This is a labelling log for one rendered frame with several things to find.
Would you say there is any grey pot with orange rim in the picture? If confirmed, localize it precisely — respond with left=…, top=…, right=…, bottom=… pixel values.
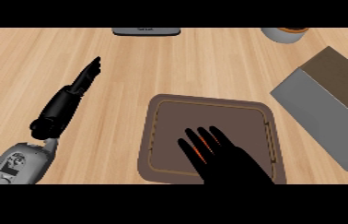
left=259, top=28, right=309, bottom=45

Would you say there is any brown tray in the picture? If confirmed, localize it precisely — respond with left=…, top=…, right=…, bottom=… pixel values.
left=135, top=93, right=287, bottom=185

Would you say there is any grey flat appliance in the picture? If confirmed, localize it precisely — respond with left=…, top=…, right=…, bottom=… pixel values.
left=110, top=28, right=183, bottom=37

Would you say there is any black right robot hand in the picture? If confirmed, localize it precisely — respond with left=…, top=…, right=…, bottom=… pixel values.
left=175, top=125, right=275, bottom=185

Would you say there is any grey cardboard box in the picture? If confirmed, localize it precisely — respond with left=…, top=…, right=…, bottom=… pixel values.
left=270, top=45, right=348, bottom=172

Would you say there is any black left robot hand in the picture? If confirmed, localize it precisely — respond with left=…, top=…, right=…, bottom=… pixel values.
left=28, top=55, right=103, bottom=141

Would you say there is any orange squash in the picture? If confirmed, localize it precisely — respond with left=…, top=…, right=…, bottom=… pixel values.
left=191, top=136, right=222, bottom=166

